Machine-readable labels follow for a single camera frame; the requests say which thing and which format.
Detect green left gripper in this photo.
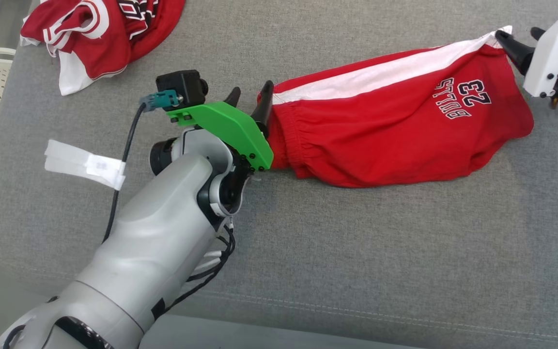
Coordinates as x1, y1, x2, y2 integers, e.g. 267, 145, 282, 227
167, 80, 275, 171

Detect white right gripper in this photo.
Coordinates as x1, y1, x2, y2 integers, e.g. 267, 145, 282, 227
495, 5, 558, 97

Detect red Bulls 23 shorts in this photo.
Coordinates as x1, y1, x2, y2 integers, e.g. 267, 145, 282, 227
258, 25, 535, 189

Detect red Bulls 23 jersey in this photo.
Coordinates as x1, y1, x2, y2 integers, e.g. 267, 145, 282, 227
20, 0, 186, 96

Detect grey fabric sofa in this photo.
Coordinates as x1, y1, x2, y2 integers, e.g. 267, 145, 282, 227
0, 0, 558, 349

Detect teal plug left camera cable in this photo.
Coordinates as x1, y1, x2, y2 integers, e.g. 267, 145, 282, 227
102, 92, 183, 243

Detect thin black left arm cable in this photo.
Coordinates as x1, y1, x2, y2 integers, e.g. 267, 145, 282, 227
163, 216, 237, 313

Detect white left cable label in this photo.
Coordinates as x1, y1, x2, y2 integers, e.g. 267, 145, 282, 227
44, 140, 127, 190

